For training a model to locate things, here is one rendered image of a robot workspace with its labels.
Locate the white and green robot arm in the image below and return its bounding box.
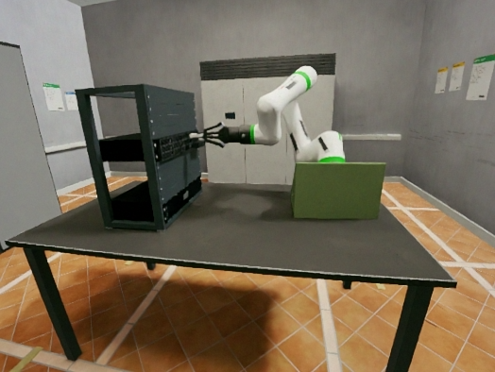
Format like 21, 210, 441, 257
239, 66, 345, 163

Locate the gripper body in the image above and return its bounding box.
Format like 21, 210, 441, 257
218, 126, 240, 144

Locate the dark grey server rack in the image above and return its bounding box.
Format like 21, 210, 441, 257
75, 84, 205, 232

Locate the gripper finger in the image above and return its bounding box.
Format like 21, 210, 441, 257
190, 135, 225, 148
190, 122, 225, 136

